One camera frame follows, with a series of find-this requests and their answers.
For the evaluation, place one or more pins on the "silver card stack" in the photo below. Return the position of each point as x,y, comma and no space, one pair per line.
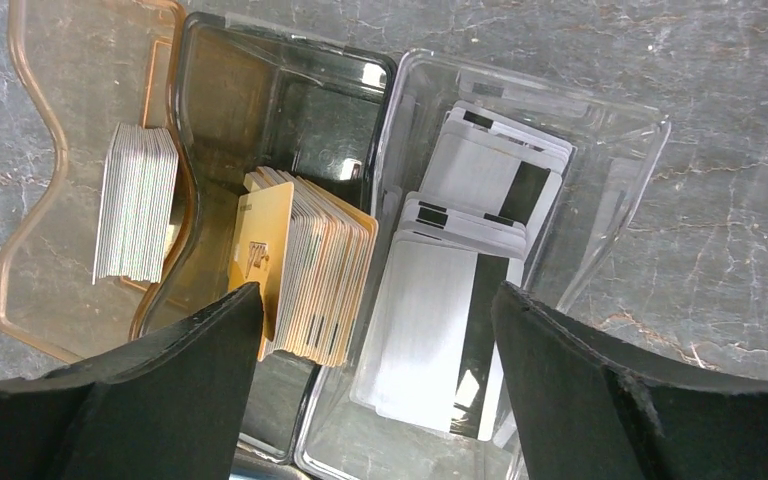
139,178

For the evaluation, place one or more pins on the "clear card stand tray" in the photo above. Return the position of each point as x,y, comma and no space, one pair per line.
614,147

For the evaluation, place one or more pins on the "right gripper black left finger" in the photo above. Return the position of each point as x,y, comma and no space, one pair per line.
168,405

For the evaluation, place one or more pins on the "gold credit card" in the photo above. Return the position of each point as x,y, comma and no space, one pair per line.
259,245

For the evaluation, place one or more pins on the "gold card stack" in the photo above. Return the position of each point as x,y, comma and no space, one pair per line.
328,258

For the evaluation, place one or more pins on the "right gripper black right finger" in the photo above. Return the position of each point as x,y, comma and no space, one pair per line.
588,405

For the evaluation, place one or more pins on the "white striped card stack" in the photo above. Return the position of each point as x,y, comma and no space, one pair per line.
429,358

